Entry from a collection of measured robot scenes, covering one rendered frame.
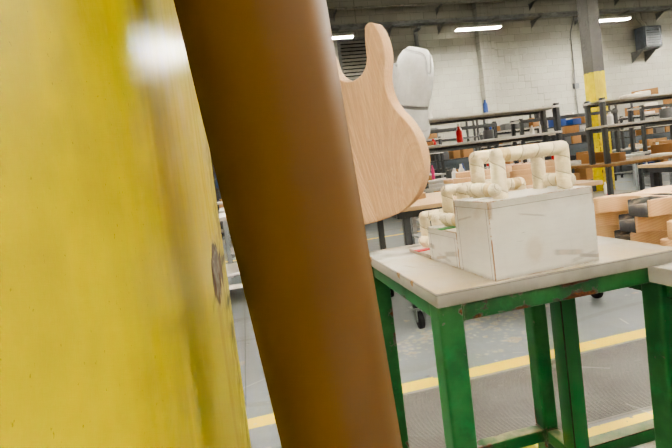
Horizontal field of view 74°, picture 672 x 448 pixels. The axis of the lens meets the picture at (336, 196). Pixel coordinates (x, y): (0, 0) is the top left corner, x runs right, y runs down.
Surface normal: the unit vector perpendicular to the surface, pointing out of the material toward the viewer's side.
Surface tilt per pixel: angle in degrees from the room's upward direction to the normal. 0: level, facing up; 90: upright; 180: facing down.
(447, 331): 91
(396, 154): 97
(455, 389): 90
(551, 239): 90
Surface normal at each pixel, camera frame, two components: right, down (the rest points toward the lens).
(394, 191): -0.51, 0.22
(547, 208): 0.25, 0.02
